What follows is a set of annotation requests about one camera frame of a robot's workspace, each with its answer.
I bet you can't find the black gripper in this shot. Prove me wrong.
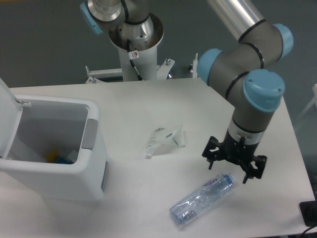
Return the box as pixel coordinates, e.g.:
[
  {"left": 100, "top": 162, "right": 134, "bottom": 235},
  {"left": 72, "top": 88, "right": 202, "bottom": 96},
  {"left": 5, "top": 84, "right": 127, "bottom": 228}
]
[{"left": 202, "top": 131, "right": 267, "bottom": 184}]

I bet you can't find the grey trash can push button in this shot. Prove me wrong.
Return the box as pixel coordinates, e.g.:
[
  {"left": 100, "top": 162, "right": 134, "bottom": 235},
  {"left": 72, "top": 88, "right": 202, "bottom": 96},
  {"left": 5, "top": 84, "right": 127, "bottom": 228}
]
[{"left": 81, "top": 119, "right": 99, "bottom": 150}]

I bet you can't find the white trash can body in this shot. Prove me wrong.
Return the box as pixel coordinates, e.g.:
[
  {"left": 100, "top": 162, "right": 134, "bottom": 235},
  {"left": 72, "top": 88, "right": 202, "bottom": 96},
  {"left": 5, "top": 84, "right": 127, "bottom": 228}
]
[{"left": 0, "top": 94, "right": 108, "bottom": 201}]

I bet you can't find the white trash can lid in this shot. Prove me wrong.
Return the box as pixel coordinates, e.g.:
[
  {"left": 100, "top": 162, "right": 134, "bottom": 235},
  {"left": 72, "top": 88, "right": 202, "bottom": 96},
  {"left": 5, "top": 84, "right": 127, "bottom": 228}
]
[{"left": 0, "top": 79, "right": 23, "bottom": 158}]

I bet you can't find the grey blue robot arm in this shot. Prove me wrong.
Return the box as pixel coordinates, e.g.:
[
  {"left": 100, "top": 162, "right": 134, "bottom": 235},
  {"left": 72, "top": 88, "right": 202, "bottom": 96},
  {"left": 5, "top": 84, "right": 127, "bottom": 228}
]
[{"left": 80, "top": 0, "right": 293, "bottom": 180}]

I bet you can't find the white paper in trash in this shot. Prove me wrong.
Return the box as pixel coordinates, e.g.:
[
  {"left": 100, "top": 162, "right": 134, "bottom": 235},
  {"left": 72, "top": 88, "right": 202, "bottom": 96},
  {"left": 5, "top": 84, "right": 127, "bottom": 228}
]
[{"left": 67, "top": 150, "right": 78, "bottom": 163}]

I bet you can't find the blue item in trash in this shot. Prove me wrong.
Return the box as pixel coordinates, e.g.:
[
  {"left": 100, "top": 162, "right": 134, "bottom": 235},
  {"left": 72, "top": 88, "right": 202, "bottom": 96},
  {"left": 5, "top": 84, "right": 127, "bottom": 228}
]
[{"left": 54, "top": 156, "right": 73, "bottom": 165}]

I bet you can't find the yellow item in trash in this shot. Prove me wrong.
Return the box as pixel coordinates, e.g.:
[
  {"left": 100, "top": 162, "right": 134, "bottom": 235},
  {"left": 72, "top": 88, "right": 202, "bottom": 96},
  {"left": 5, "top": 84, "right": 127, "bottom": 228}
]
[{"left": 45, "top": 150, "right": 59, "bottom": 163}]

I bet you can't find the crumpled clear plastic wrapper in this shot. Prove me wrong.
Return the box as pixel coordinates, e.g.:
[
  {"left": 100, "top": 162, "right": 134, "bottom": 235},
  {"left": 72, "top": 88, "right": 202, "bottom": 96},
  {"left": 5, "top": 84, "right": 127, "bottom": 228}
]
[{"left": 145, "top": 124, "right": 185, "bottom": 158}]

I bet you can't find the clear plastic water bottle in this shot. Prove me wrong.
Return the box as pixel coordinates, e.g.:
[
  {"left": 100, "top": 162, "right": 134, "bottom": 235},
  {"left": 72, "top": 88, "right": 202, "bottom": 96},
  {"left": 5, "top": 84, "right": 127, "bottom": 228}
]
[{"left": 169, "top": 174, "right": 233, "bottom": 225}]

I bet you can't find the black device at table edge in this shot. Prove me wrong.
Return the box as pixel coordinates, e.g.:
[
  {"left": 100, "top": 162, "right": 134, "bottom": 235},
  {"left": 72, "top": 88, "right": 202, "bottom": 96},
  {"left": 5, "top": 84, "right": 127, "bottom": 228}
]
[{"left": 299, "top": 200, "right": 317, "bottom": 227}]

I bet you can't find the white furniture at right edge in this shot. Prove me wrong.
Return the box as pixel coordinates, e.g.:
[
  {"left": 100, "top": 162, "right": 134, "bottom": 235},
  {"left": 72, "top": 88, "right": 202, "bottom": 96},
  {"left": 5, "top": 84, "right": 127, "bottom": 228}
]
[{"left": 294, "top": 84, "right": 317, "bottom": 131}]

